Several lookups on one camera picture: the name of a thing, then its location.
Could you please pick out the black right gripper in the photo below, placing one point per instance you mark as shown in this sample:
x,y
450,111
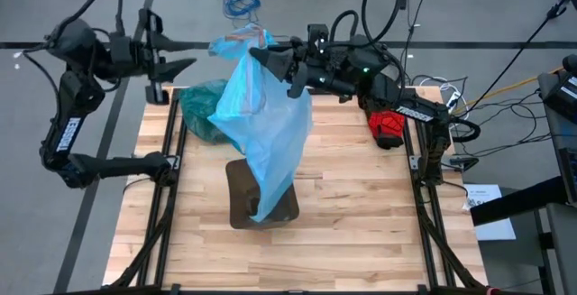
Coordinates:
x,y
329,74

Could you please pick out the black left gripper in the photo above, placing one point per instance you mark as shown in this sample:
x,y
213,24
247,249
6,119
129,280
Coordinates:
x,y
135,56

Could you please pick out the light blue trash bag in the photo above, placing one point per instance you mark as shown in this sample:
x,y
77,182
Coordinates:
x,y
266,128

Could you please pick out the dark green trash bin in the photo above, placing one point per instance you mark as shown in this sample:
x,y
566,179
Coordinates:
x,y
243,196

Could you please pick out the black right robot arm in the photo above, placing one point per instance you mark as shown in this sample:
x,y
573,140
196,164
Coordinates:
x,y
414,112

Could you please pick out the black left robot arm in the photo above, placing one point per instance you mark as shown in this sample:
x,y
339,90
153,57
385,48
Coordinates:
x,y
67,137

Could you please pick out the white power strip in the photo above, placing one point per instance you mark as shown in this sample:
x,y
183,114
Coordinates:
x,y
452,102

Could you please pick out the white paper sheet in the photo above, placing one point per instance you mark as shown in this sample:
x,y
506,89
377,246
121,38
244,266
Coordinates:
x,y
482,196

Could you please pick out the black tripod pole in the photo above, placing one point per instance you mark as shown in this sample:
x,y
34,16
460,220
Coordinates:
x,y
518,52

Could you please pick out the black bar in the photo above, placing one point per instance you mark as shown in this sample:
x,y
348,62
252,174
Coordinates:
x,y
518,200

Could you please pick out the grey desk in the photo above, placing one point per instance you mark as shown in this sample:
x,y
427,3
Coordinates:
x,y
559,241

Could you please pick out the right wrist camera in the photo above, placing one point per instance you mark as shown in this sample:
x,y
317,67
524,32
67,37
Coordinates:
x,y
317,38

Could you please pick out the black aluminium table frame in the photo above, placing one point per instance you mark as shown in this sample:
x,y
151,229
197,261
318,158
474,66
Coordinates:
x,y
163,241

